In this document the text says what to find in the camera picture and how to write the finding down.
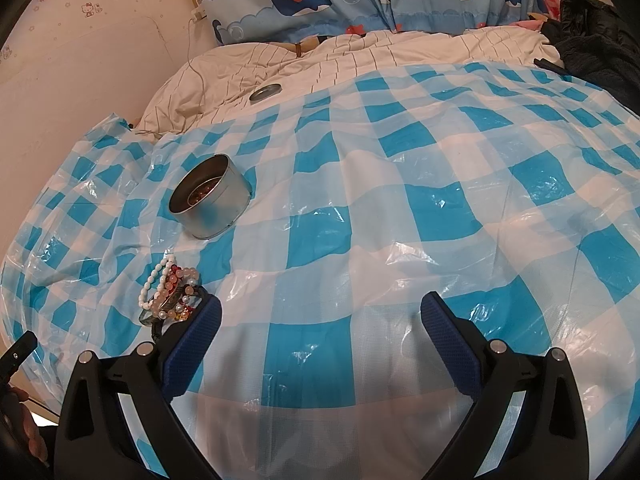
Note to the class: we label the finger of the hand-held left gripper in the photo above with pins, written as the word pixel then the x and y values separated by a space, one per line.
pixel 20 352

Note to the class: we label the blue white checkered plastic sheet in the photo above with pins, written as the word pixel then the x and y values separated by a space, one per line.
pixel 400 210

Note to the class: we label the person's left hand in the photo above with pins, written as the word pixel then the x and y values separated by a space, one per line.
pixel 32 435

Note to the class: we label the pink cloth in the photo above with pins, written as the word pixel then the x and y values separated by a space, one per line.
pixel 542 10

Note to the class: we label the round metal tin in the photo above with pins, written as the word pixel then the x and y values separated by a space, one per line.
pixel 220 210

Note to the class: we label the blue whale print bedding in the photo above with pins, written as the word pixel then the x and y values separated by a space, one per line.
pixel 350 0

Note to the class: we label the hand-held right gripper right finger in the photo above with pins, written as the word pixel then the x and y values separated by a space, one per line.
pixel 447 340

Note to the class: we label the white striped quilt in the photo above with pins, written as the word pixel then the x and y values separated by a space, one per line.
pixel 375 55

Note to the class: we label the round metal tin lid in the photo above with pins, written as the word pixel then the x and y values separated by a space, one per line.
pixel 265 93

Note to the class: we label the white wall socket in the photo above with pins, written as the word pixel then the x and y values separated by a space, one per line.
pixel 198 7

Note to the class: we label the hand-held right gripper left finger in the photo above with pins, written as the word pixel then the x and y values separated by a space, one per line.
pixel 197 335

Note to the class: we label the black jacket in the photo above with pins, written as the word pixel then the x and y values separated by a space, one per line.
pixel 595 35

